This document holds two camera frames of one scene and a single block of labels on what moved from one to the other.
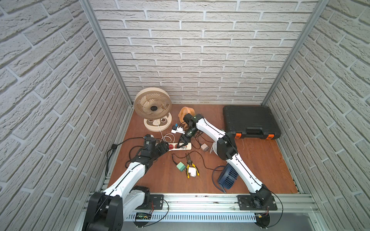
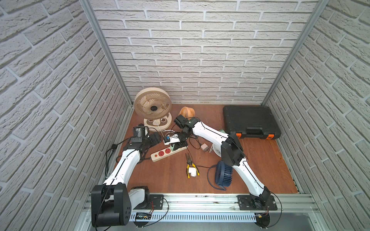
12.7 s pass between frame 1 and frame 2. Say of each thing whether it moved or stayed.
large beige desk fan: stayed
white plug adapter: stayed
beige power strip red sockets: moved
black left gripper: moved
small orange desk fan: stayed
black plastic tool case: stayed
